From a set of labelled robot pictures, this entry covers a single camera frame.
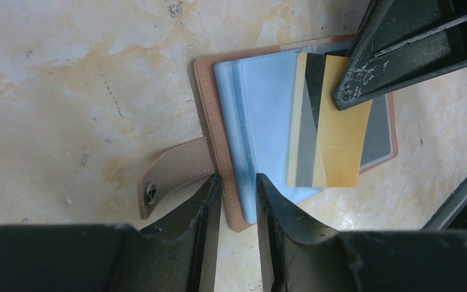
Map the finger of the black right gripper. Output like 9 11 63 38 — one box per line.
333 0 467 110

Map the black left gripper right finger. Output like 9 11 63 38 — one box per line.
256 173 467 291

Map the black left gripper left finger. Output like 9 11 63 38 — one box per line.
0 174 222 291

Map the gold VIP credit card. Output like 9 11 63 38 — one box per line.
287 52 372 187

